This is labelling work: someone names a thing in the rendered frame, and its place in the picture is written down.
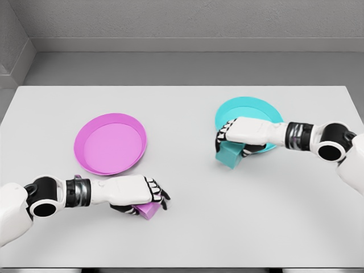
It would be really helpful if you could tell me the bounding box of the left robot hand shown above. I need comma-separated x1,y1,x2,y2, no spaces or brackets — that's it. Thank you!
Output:
109,174,171,217

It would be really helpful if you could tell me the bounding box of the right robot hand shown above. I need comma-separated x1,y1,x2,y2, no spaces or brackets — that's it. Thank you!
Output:
214,117,267,158

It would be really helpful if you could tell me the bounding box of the pink block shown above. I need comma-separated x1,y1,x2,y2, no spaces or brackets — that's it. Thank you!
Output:
134,201,162,221

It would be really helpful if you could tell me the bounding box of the cyan block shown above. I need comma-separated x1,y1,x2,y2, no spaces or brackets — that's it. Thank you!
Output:
215,141,246,171

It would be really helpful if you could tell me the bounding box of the cyan round plate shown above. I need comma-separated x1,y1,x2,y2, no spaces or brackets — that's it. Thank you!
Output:
214,96,285,154

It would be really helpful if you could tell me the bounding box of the pink round plate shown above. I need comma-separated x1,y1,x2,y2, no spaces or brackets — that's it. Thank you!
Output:
73,113,148,177

